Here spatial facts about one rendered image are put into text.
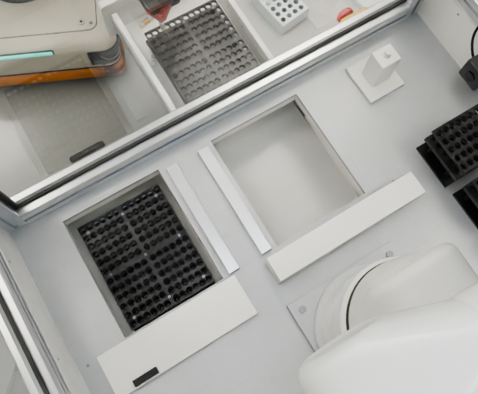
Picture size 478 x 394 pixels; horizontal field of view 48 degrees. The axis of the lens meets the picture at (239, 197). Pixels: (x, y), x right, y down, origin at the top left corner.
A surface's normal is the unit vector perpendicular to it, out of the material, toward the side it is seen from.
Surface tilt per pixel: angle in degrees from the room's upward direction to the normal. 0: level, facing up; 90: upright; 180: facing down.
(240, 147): 0
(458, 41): 90
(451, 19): 90
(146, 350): 0
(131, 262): 0
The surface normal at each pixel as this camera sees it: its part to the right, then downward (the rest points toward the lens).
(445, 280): 0.11, -0.32
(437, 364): -0.12, -0.19
